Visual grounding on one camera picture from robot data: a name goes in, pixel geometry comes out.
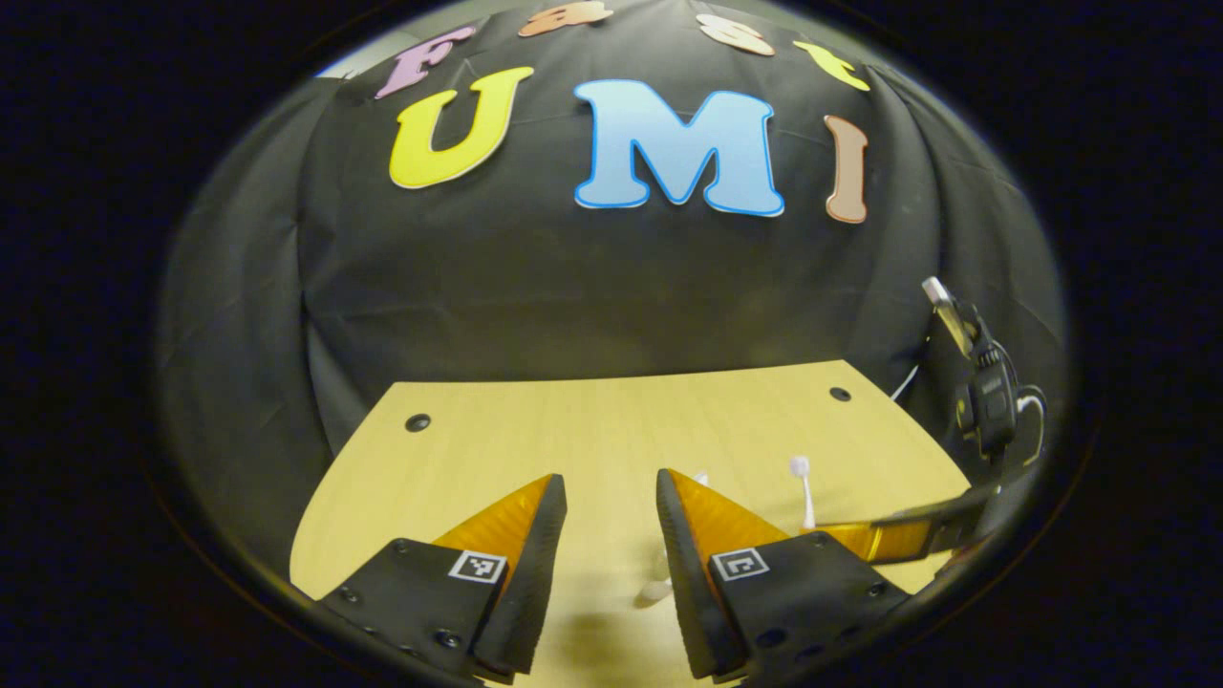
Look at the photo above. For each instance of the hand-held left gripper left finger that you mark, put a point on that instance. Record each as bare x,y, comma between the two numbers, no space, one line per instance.
535,573

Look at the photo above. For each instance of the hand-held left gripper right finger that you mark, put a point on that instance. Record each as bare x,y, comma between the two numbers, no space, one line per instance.
683,573

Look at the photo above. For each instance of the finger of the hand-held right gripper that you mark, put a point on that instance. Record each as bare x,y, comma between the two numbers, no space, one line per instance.
946,521

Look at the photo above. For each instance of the pink white toothbrush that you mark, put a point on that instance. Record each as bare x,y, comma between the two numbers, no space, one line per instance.
801,468

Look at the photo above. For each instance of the light wooden desktop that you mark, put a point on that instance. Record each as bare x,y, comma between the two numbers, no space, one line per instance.
592,430

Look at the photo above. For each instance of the black backdrop cloth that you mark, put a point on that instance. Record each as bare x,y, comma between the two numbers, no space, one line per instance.
573,287

